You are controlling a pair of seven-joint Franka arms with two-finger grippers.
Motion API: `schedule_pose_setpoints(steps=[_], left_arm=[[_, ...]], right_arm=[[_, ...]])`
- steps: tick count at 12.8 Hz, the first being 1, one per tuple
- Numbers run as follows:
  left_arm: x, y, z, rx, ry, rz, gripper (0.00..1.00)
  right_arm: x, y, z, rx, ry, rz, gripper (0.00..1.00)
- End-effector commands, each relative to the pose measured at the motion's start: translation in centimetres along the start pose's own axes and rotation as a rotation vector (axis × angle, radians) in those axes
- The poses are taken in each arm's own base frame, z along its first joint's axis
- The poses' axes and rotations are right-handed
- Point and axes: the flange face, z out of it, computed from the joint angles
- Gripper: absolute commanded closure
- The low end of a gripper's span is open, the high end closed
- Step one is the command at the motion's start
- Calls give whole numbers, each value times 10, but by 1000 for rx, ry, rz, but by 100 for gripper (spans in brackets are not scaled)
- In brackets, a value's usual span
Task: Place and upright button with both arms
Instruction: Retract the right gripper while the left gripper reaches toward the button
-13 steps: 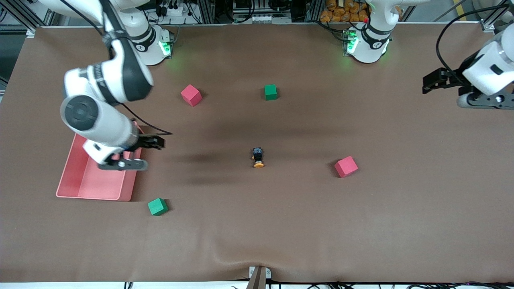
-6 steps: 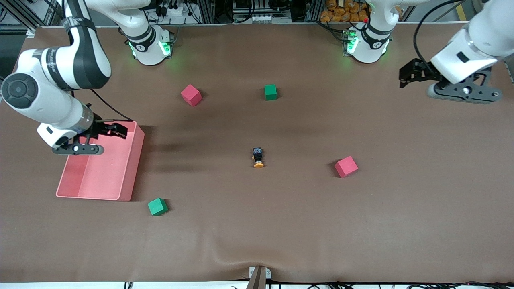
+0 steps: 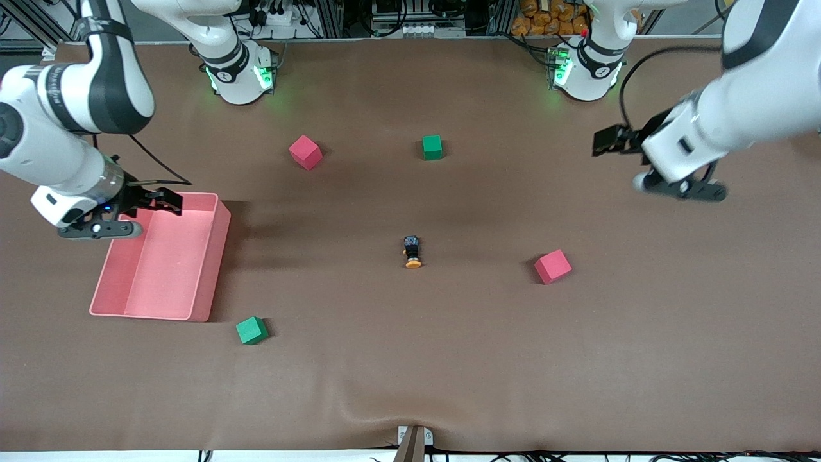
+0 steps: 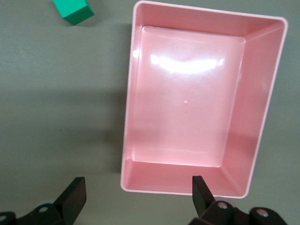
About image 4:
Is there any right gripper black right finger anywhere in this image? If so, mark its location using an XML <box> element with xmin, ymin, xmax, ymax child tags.
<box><xmin>189</xmin><ymin>175</ymin><xmax>285</xmax><ymax>225</ymax></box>

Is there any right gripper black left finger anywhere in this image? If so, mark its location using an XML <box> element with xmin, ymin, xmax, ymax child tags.
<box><xmin>0</xmin><ymin>177</ymin><xmax>88</xmax><ymax>225</ymax></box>

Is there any large table cover mat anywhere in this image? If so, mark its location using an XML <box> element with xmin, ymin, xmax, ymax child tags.
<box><xmin>0</xmin><ymin>0</ymin><xmax>300</xmax><ymax>225</ymax></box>

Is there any pink plastic bin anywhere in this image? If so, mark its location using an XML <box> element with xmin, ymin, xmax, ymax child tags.
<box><xmin>120</xmin><ymin>0</ymin><xmax>288</xmax><ymax>199</ymax></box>

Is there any green foam cube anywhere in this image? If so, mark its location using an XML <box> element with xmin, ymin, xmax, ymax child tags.
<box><xmin>52</xmin><ymin>0</ymin><xmax>95</xmax><ymax>26</ymax></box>

